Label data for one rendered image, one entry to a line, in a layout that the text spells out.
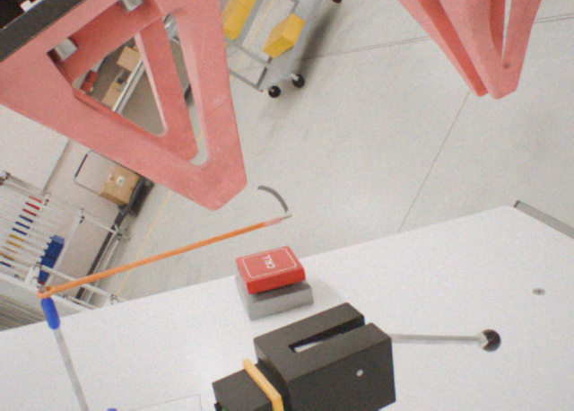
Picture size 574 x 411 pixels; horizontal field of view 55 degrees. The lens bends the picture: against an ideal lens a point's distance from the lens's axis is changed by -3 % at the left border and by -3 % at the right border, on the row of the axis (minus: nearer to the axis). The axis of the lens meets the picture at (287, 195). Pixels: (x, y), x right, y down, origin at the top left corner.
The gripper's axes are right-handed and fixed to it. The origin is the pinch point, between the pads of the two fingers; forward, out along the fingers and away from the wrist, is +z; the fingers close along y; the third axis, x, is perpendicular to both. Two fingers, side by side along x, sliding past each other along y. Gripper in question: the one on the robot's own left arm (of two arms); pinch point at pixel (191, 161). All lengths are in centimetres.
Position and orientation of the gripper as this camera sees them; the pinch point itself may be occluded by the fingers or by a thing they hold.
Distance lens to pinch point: 20.6
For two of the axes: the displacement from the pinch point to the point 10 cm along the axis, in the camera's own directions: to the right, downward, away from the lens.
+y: 4.2, 2.6, -8.7
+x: 7.5, -6.3, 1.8
